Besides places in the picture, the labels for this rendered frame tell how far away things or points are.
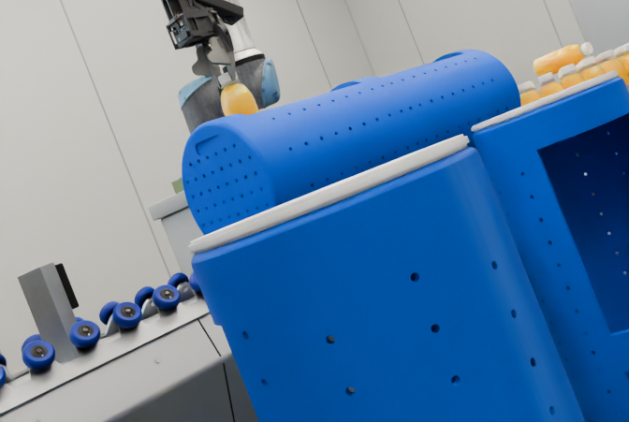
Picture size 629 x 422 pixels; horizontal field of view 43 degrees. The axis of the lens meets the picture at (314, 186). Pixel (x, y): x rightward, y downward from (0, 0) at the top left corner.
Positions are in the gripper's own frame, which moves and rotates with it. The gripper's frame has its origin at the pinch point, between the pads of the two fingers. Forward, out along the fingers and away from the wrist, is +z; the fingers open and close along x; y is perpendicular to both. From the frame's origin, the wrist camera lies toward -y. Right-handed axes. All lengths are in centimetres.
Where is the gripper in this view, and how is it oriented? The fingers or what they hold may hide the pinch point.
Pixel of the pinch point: (227, 77)
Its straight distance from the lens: 163.9
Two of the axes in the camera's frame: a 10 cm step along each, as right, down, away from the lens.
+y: -6.9, 2.8, -6.7
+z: 3.7, 9.3, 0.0
